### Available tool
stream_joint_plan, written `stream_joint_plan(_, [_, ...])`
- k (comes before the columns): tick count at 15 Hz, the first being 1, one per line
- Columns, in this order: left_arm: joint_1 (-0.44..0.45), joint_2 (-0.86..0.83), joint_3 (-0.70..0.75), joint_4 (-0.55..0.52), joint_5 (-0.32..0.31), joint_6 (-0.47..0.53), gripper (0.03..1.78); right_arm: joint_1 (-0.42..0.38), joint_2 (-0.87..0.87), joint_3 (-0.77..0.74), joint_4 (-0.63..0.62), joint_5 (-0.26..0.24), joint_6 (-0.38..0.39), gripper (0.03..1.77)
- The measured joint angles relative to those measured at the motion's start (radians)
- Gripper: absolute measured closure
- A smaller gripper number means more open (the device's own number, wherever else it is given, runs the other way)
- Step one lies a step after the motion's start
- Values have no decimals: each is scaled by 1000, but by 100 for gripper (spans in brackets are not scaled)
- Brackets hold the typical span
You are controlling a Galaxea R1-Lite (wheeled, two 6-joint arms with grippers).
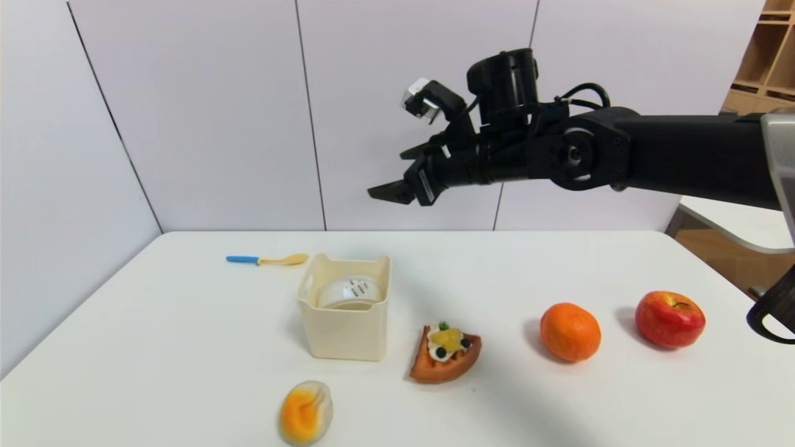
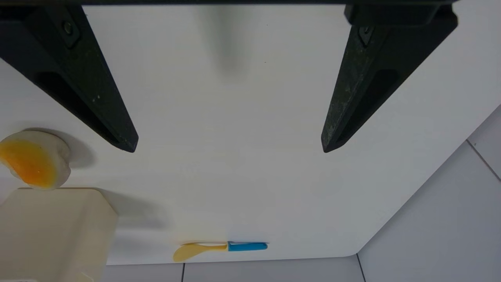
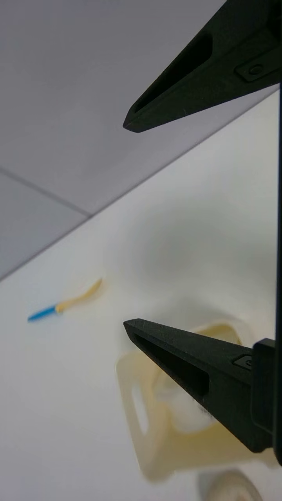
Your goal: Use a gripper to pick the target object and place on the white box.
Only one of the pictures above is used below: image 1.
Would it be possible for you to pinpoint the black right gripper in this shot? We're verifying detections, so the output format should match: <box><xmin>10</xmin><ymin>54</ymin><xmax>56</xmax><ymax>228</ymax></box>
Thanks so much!
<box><xmin>367</xmin><ymin>141</ymin><xmax>491</xmax><ymax>207</ymax></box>

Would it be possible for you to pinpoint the transparent tape roll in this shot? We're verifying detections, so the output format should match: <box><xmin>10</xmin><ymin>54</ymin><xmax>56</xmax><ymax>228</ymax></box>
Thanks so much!
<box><xmin>317</xmin><ymin>276</ymin><xmax>383</xmax><ymax>311</ymax></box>

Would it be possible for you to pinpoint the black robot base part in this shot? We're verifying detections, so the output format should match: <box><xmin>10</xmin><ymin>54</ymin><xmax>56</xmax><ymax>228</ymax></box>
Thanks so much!
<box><xmin>746</xmin><ymin>266</ymin><xmax>795</xmax><ymax>345</ymax></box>

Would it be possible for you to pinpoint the cream plastic box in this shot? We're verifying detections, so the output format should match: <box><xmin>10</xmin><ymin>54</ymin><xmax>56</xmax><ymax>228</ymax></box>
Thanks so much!
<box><xmin>297</xmin><ymin>253</ymin><xmax>392</xmax><ymax>362</ymax></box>

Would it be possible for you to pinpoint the toy waffle slice with fruit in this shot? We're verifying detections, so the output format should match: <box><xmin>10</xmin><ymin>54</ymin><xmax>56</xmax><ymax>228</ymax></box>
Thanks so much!
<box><xmin>409</xmin><ymin>320</ymin><xmax>483</xmax><ymax>384</ymax></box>

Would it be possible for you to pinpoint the orange tangerine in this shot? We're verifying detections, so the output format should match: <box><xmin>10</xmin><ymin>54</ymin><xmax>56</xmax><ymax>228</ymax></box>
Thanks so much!
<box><xmin>540</xmin><ymin>302</ymin><xmax>602</xmax><ymax>363</ymax></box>

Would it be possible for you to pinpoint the toy half boiled egg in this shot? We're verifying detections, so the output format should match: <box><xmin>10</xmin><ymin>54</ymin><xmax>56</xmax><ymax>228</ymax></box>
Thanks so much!
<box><xmin>279</xmin><ymin>380</ymin><xmax>334</xmax><ymax>446</ymax></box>

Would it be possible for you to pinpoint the red apple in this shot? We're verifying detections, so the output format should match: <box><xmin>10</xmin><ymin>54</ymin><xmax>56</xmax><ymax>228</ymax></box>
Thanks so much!
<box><xmin>635</xmin><ymin>291</ymin><xmax>707</xmax><ymax>349</ymax></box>

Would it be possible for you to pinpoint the white side table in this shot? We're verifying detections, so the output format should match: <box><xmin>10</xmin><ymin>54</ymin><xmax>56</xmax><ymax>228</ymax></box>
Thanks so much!
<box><xmin>665</xmin><ymin>196</ymin><xmax>795</xmax><ymax>255</ymax></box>

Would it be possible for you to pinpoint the wooden shelf unit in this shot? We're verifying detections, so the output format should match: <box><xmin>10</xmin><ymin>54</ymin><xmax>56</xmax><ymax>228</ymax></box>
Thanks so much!
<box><xmin>720</xmin><ymin>0</ymin><xmax>795</xmax><ymax>115</ymax></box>

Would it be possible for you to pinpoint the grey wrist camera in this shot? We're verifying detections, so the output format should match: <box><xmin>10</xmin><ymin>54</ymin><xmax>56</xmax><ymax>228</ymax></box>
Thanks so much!
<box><xmin>401</xmin><ymin>78</ymin><xmax>468</xmax><ymax>125</ymax></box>

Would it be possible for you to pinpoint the blue handled yellow spoon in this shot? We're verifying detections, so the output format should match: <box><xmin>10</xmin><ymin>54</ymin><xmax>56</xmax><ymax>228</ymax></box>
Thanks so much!
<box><xmin>226</xmin><ymin>253</ymin><xmax>309</xmax><ymax>267</ymax></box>

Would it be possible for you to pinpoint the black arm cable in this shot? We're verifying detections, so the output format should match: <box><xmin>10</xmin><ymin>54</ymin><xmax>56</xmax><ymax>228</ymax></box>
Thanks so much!
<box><xmin>556</xmin><ymin>83</ymin><xmax>611</xmax><ymax>112</ymax></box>

